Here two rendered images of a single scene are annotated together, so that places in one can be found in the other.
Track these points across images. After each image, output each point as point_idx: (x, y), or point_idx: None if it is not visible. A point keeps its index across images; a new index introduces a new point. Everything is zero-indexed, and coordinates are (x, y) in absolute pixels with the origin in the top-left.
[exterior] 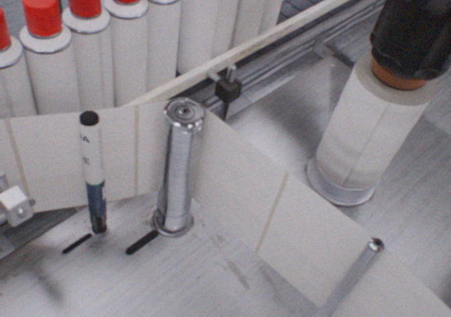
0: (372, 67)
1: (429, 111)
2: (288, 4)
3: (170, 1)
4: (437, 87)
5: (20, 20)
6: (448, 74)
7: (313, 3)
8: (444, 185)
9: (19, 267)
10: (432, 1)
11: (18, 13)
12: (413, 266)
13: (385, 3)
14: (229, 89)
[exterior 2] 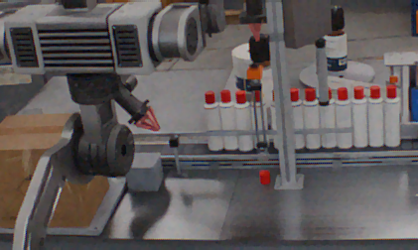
0: (267, 64)
1: (193, 126)
2: (183, 152)
3: None
4: (174, 129)
5: (290, 207)
6: (161, 130)
7: (172, 149)
8: None
9: None
10: (269, 37)
11: (287, 210)
12: None
13: (263, 50)
14: (269, 124)
